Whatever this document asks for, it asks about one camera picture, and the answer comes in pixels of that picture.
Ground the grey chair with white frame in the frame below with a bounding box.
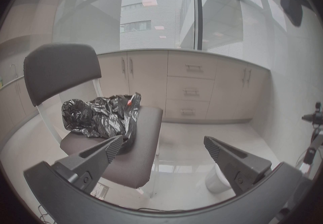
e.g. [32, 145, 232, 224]
[23, 43, 164, 198]

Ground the window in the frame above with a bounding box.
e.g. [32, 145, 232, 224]
[52, 0, 289, 69]

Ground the beige cabinet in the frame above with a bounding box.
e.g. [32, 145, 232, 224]
[0, 35, 272, 127]

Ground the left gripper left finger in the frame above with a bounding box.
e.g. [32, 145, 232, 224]
[52, 135, 124, 194]

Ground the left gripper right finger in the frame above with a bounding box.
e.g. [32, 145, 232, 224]
[203, 136, 272, 197]

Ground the white trash bin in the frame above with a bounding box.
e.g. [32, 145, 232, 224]
[205, 162, 236, 193]

